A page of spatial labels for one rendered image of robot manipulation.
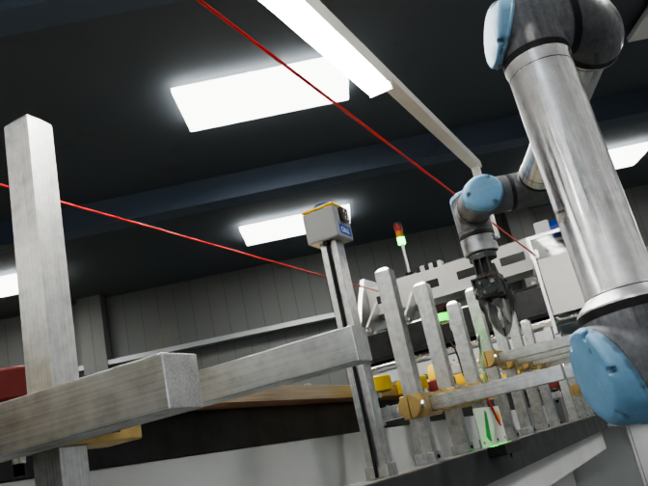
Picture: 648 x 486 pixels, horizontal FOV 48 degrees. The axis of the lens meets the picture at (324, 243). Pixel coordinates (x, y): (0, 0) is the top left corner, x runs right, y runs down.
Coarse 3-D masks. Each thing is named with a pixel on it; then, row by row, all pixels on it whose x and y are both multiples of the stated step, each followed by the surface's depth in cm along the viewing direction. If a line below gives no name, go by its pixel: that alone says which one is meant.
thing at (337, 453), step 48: (144, 432) 110; (192, 432) 120; (240, 432) 132; (288, 432) 147; (336, 432) 165; (0, 480) 86; (96, 480) 99; (144, 480) 107; (192, 480) 116; (240, 480) 127; (288, 480) 141; (336, 480) 158; (576, 480) 392
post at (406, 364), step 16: (384, 272) 164; (384, 288) 164; (384, 304) 163; (400, 304) 164; (400, 320) 161; (400, 336) 160; (400, 352) 159; (400, 368) 159; (416, 368) 160; (400, 384) 158; (416, 384) 157; (416, 432) 155; (432, 432) 156; (416, 448) 154; (432, 448) 153
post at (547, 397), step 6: (522, 324) 296; (528, 324) 295; (528, 330) 294; (528, 336) 294; (528, 342) 294; (534, 342) 293; (546, 384) 288; (540, 390) 289; (546, 390) 288; (546, 396) 287; (552, 396) 289; (546, 402) 287; (552, 402) 286; (546, 408) 286; (552, 408) 285; (552, 414) 285; (552, 420) 285
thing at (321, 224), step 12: (324, 204) 142; (336, 204) 143; (312, 216) 143; (324, 216) 142; (336, 216) 141; (312, 228) 143; (324, 228) 141; (336, 228) 140; (312, 240) 142; (324, 240) 141; (348, 240) 145
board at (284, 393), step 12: (252, 396) 128; (264, 396) 132; (276, 396) 135; (288, 396) 139; (300, 396) 143; (312, 396) 148; (324, 396) 152; (336, 396) 157; (348, 396) 163; (384, 396) 183; (396, 396) 193; (204, 408) 122; (216, 408) 126; (228, 408) 130
